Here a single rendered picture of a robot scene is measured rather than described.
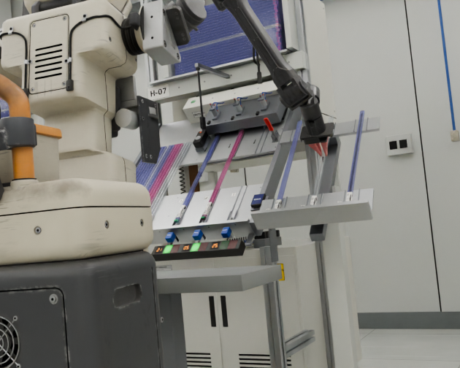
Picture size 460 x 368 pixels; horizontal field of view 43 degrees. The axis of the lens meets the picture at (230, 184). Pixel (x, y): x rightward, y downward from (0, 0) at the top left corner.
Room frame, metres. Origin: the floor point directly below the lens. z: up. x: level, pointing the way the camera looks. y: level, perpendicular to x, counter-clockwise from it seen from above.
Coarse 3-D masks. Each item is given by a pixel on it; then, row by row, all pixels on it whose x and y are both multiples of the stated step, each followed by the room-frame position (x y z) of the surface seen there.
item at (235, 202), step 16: (208, 192) 2.12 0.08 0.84; (224, 192) 2.08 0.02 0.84; (240, 192) 2.04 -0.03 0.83; (256, 192) 2.01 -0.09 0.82; (160, 208) 2.18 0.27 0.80; (176, 208) 2.13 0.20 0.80; (192, 208) 2.09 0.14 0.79; (224, 208) 2.02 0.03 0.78; (240, 208) 1.98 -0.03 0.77; (160, 224) 2.10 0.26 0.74
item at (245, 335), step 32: (256, 256) 2.24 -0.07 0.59; (288, 256) 2.17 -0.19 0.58; (256, 288) 2.24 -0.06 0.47; (288, 288) 2.18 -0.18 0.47; (352, 288) 2.69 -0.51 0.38; (192, 320) 2.38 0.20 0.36; (224, 320) 2.31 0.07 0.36; (256, 320) 2.25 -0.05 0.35; (288, 320) 2.18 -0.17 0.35; (320, 320) 2.31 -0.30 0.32; (192, 352) 2.39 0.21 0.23; (224, 352) 2.32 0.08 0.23; (256, 352) 2.25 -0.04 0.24; (320, 352) 2.28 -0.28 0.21
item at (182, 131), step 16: (288, 112) 2.29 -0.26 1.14; (160, 128) 2.64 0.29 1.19; (176, 128) 2.58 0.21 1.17; (192, 128) 2.52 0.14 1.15; (256, 128) 2.31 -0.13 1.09; (160, 144) 2.53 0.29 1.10; (192, 144) 2.42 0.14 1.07; (208, 144) 2.37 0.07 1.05; (224, 144) 2.32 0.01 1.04; (240, 144) 2.27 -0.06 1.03; (256, 144) 2.22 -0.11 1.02; (272, 144) 2.18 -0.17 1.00; (192, 160) 2.33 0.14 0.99; (224, 160) 2.25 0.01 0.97
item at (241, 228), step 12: (156, 228) 2.06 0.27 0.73; (168, 228) 2.03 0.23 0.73; (180, 228) 2.01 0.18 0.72; (192, 228) 1.99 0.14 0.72; (204, 228) 1.97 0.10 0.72; (216, 228) 1.95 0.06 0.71; (240, 228) 1.92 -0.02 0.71; (156, 240) 2.10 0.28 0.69; (180, 240) 2.06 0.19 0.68; (192, 240) 2.04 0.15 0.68
